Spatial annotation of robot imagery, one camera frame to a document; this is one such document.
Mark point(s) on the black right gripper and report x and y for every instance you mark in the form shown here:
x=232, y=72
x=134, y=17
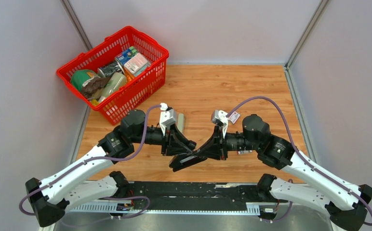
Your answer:
x=216, y=148

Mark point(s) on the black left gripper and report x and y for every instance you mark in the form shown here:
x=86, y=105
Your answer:
x=180, y=142

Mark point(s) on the black stapler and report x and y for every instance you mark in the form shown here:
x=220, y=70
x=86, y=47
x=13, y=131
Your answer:
x=183, y=161

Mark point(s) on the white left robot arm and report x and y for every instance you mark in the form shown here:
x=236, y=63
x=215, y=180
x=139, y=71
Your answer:
x=52, y=197

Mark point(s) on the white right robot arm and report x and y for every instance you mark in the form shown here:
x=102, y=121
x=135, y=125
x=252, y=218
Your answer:
x=344, y=203

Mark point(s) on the grey staple strip box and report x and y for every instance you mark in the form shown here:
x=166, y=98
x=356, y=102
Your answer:
x=244, y=152

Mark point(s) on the small red white staple box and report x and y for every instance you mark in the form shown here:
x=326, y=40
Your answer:
x=234, y=117

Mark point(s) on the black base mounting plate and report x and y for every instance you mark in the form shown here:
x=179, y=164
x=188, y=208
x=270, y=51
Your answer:
x=197, y=196

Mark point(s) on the red plastic shopping basket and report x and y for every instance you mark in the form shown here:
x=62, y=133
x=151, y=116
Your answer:
x=116, y=106

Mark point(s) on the pale green bottle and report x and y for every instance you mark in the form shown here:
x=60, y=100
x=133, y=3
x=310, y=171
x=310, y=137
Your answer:
x=116, y=81

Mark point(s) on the pink white carton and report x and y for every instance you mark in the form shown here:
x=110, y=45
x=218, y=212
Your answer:
x=137, y=64

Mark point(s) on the blue green box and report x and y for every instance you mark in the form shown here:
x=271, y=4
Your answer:
x=126, y=55

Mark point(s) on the dark patterned can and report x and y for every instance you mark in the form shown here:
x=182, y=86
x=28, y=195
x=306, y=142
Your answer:
x=110, y=69

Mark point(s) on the brown crumpled bag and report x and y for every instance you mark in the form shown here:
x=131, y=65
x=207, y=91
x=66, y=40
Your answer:
x=92, y=86

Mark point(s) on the green round package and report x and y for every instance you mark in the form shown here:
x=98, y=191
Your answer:
x=83, y=77

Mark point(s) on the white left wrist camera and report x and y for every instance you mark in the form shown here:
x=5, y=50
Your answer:
x=168, y=117

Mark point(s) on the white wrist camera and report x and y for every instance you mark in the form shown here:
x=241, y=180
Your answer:
x=219, y=117
x=168, y=117

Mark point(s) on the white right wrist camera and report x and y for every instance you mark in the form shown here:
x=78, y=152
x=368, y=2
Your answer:
x=219, y=117

